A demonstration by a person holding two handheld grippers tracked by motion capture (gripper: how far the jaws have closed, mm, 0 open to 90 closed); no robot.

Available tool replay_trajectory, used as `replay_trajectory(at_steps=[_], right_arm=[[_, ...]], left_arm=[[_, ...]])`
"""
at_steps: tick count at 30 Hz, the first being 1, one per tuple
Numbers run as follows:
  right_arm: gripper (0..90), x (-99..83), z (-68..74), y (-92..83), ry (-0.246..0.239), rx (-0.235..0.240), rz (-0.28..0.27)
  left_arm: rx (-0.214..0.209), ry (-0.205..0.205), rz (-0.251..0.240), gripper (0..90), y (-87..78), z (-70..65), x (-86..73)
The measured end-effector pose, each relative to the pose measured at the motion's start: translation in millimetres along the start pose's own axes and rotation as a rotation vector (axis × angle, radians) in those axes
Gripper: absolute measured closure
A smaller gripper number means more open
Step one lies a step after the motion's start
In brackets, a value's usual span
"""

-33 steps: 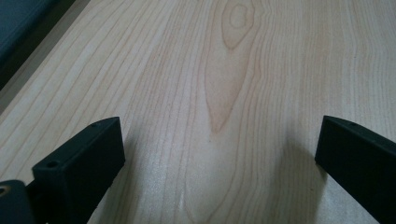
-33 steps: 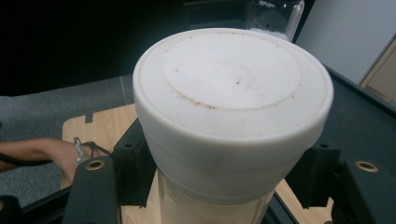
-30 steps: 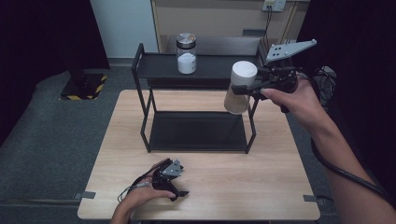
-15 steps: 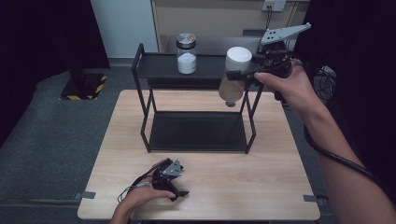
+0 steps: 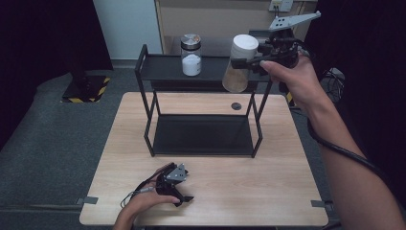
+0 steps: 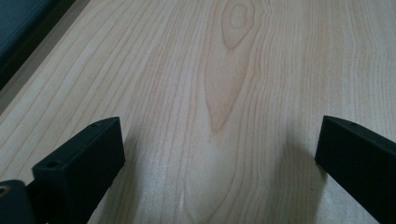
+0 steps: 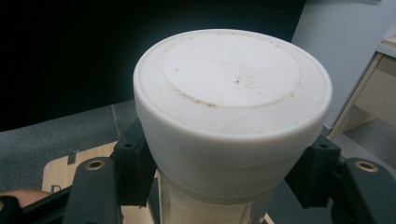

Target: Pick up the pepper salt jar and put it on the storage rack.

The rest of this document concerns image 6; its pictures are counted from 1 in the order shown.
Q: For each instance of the dark blue-grey panel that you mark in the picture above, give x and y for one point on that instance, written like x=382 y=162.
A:
x=21 y=28

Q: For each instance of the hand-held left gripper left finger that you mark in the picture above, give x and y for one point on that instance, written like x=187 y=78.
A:
x=77 y=171

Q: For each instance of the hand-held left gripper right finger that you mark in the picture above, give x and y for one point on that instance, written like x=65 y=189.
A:
x=361 y=168

